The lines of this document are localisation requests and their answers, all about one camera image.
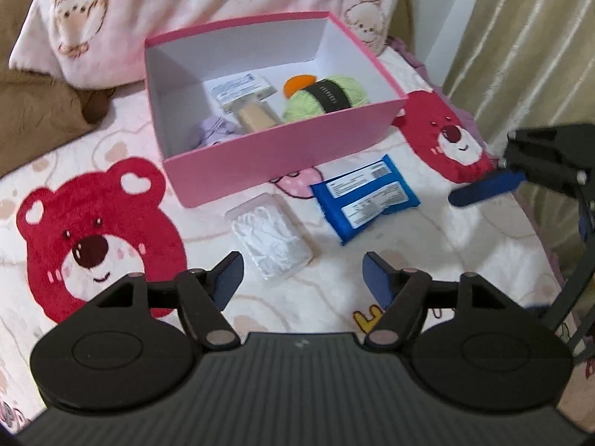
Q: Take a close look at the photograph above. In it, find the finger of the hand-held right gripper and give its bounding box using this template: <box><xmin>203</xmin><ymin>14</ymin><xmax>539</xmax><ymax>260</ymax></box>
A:
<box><xmin>448</xmin><ymin>123</ymin><xmax>595</xmax><ymax>207</ymax></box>
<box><xmin>542</xmin><ymin>186</ymin><xmax>595</xmax><ymax>369</ymax></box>

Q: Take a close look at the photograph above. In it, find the purple plush toy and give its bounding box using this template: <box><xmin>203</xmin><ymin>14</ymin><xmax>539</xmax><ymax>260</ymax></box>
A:
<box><xmin>188</xmin><ymin>115</ymin><xmax>243</xmax><ymax>152</ymax></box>

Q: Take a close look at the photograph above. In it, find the brown cloth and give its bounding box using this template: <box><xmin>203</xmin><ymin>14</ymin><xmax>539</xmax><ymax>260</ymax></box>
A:
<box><xmin>0</xmin><ymin>0</ymin><xmax>118</xmax><ymax>180</ymax></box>

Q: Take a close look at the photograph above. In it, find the green yarn ball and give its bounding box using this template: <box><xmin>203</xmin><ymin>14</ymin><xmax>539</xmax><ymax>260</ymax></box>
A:
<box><xmin>282</xmin><ymin>75</ymin><xmax>371</xmax><ymax>124</ymax></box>

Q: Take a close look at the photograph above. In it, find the printed bear blanket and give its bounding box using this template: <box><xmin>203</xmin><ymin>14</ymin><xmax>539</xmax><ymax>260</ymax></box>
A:
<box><xmin>0</xmin><ymin>32</ymin><xmax>595</xmax><ymax>430</ymax></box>

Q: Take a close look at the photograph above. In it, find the blue wet wipes packet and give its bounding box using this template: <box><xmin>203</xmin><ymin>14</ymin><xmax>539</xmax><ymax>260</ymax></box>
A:
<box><xmin>310</xmin><ymin>154</ymin><xmax>422</xmax><ymax>246</ymax></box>

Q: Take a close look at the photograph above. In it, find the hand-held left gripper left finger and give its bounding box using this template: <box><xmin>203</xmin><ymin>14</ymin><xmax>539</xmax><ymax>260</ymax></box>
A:
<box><xmin>95</xmin><ymin>251</ymin><xmax>245</xmax><ymax>350</ymax></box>

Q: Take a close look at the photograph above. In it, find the beige block with label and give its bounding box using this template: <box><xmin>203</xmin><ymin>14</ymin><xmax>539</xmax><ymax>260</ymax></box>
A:
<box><xmin>210</xmin><ymin>73</ymin><xmax>275</xmax><ymax>113</ymax></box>

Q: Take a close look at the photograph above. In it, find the pink cardboard box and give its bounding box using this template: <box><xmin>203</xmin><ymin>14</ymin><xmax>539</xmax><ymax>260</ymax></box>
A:
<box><xmin>144</xmin><ymin>10</ymin><xmax>409</xmax><ymax>209</ymax></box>

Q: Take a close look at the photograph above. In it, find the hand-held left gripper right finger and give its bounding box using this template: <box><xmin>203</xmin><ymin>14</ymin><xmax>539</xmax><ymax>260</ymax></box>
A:
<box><xmin>361</xmin><ymin>251</ymin><xmax>508</xmax><ymax>350</ymax></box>

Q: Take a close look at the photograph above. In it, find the orange yarn ball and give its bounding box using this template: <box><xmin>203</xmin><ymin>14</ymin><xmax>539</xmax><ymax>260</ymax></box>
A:
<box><xmin>284</xmin><ymin>74</ymin><xmax>318</xmax><ymax>100</ymax></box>

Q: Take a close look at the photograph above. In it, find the clear plastic box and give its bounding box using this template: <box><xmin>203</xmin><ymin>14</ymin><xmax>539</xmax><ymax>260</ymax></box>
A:
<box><xmin>225</xmin><ymin>193</ymin><xmax>313</xmax><ymax>282</ymax></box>

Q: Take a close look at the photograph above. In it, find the beige striped curtain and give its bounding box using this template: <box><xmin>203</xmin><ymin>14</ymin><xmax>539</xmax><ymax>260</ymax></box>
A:
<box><xmin>403</xmin><ymin>0</ymin><xmax>595</xmax><ymax>263</ymax></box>

